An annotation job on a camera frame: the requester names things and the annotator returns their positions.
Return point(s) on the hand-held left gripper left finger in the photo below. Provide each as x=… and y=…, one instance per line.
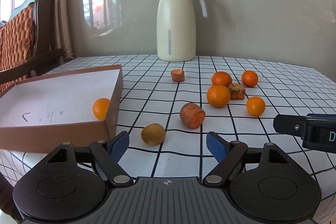
x=119, y=145

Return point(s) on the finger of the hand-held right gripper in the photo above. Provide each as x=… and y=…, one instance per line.
x=287, y=124

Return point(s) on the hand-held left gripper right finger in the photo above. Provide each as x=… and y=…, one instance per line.
x=216, y=146

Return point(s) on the brown kiwi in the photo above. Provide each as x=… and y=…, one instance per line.
x=153, y=134

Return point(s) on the small orange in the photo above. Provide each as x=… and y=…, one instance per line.
x=249, y=78
x=99, y=109
x=255, y=106

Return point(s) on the large dimpled orange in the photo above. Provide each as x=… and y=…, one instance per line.
x=218, y=96

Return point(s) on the brown cardboard box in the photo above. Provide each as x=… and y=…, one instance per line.
x=52, y=98

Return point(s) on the large carrot chunk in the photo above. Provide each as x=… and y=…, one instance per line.
x=192, y=116

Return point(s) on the brown withered carrot chunk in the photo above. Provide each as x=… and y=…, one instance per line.
x=236, y=91

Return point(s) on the white checkered tablecloth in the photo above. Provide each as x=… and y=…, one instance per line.
x=157, y=98

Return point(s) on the small carrot chunk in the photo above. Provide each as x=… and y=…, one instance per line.
x=178, y=76

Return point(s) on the cream thermos jug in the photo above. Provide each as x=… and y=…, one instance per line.
x=176, y=29

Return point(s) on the wooden chair with woven cushion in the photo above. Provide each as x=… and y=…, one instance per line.
x=15, y=37

